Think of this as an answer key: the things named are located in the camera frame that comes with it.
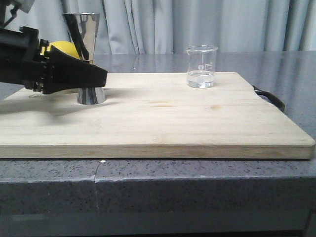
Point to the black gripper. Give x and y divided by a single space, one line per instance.
21 62

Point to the steel double jigger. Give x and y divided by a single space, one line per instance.
88 27

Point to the glass beaker with liquid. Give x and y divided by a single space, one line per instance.
201 66

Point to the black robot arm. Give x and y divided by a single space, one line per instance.
12 12

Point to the yellow lemon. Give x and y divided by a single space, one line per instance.
64 46

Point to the grey curtain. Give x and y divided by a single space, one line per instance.
170 26

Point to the wooden cutting board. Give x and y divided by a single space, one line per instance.
151 115

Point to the black board handle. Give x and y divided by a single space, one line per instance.
270 98

